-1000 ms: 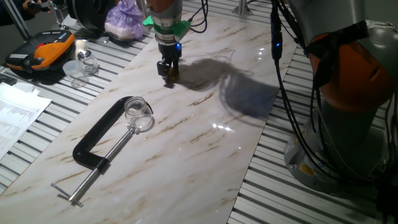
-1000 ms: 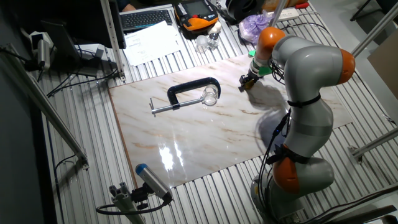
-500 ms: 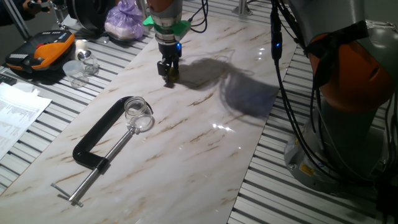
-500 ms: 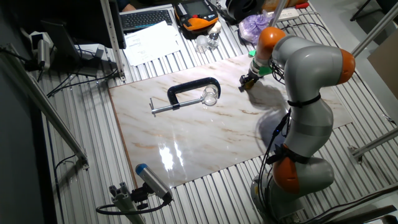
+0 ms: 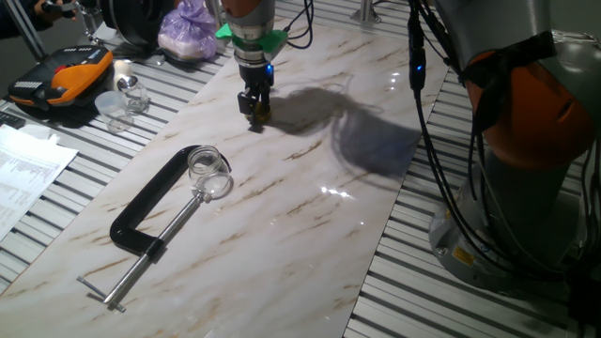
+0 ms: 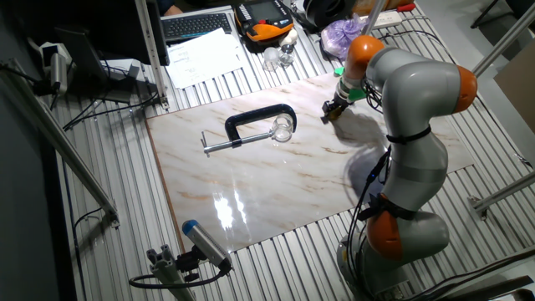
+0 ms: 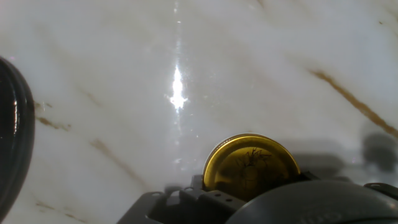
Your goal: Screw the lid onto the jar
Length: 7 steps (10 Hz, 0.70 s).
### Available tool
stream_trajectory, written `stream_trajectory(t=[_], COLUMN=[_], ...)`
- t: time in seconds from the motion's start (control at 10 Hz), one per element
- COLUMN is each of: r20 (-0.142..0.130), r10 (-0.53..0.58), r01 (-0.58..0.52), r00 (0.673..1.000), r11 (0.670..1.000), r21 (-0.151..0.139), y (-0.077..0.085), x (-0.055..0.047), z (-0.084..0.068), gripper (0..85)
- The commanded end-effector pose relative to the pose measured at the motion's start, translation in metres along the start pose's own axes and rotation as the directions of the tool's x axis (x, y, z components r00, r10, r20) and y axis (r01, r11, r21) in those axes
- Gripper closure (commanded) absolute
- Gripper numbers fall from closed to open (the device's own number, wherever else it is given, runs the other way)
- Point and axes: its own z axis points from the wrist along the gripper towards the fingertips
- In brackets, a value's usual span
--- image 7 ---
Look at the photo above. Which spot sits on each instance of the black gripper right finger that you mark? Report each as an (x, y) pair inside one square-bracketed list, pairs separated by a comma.
[(385, 189)]

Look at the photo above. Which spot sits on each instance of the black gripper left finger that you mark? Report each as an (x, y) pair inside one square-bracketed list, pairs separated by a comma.
[(199, 207)]

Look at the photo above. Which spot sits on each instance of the gold metal jar lid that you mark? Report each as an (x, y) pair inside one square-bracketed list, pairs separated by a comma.
[(248, 165)]

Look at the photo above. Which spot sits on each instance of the marble pattern board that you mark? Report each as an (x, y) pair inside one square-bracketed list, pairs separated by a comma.
[(124, 62)]

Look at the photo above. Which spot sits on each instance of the black metal C-clamp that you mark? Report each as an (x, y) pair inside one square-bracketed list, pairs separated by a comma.
[(15, 137)]

